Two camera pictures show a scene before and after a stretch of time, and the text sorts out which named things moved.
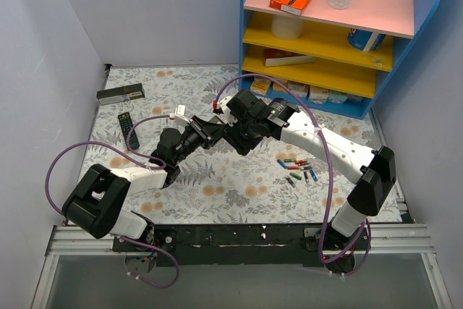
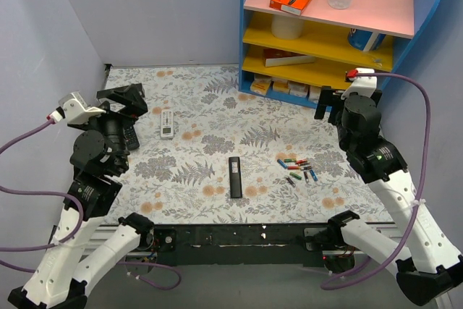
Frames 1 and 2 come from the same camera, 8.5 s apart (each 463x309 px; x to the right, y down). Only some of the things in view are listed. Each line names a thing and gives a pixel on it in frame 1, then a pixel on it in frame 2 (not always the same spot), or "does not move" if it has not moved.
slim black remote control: [215, 135] -> [235, 177]
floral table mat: [283, 183] does not move
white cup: [286, 27] does not move
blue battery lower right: [314, 175] does not move
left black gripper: [202, 130] -> [121, 105]
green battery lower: [295, 175] does not move
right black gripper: [242, 129] -> [326, 103]
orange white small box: [260, 85] does not move
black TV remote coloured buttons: [126, 127] does not move
